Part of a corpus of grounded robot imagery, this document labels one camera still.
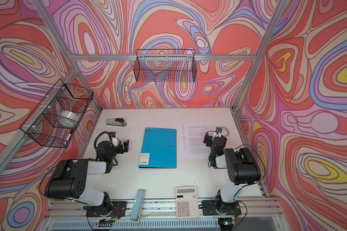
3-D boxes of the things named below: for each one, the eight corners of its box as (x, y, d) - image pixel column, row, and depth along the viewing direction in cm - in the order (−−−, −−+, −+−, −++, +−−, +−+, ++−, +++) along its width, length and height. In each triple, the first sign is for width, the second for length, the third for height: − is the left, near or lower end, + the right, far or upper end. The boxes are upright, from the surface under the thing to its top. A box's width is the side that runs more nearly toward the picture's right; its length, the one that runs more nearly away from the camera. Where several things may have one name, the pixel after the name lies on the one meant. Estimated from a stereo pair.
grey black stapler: (106, 124, 113) (102, 118, 108) (108, 120, 116) (105, 114, 111) (124, 128, 110) (122, 123, 105) (127, 124, 113) (124, 118, 108)
